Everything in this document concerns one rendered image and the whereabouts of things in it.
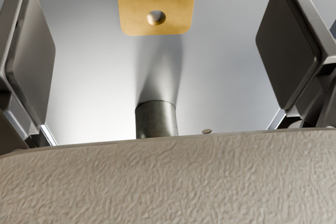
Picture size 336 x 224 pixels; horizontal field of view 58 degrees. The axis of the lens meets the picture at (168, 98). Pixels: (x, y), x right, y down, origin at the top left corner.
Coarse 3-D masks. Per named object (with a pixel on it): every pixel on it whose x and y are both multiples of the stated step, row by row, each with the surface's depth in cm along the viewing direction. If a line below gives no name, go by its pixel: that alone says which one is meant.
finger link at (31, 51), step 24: (24, 0) 10; (0, 24) 9; (24, 24) 9; (0, 48) 8; (24, 48) 9; (48, 48) 11; (0, 72) 8; (24, 72) 9; (48, 72) 11; (0, 96) 8; (24, 96) 9; (48, 96) 11; (24, 120) 9
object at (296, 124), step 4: (284, 116) 31; (292, 116) 30; (296, 116) 30; (284, 120) 31; (288, 120) 30; (292, 120) 30; (296, 120) 30; (300, 120) 30; (280, 124) 32; (284, 124) 31; (288, 124) 30; (292, 124) 30; (296, 124) 30; (276, 128) 33; (280, 128) 32
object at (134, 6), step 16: (128, 0) 15; (144, 0) 15; (160, 0) 15; (176, 0) 15; (192, 0) 15; (128, 16) 16; (144, 16) 16; (176, 16) 16; (128, 32) 17; (144, 32) 17; (160, 32) 17; (176, 32) 17
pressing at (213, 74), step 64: (0, 0) 15; (64, 0) 15; (256, 0) 16; (320, 0) 16; (64, 64) 19; (128, 64) 19; (192, 64) 20; (256, 64) 20; (64, 128) 25; (128, 128) 26; (192, 128) 27; (256, 128) 28
